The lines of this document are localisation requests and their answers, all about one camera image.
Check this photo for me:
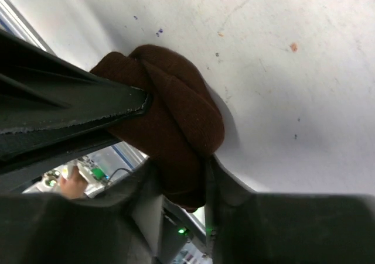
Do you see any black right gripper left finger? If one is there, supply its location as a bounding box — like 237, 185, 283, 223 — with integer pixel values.
1, 161, 162, 263

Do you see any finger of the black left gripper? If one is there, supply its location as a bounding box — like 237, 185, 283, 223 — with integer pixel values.
1, 138, 120, 193
1, 32, 150, 162

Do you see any brown sock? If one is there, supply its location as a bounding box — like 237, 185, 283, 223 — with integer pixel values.
91, 44, 225, 212

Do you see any aluminium frame rail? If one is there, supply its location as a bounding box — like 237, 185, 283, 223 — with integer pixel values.
0, 0, 55, 55

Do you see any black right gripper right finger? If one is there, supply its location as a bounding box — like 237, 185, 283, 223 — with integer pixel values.
205, 157, 374, 263

